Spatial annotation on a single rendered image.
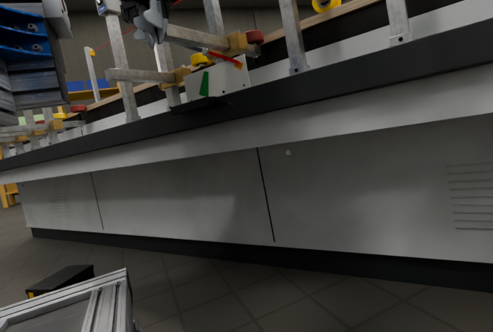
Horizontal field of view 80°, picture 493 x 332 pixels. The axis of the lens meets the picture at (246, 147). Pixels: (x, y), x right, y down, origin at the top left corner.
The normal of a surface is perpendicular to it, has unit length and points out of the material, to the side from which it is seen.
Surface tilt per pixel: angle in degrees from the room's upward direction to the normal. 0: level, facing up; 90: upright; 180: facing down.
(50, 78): 90
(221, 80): 90
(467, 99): 90
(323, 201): 90
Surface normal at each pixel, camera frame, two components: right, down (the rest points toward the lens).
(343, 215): -0.55, 0.15
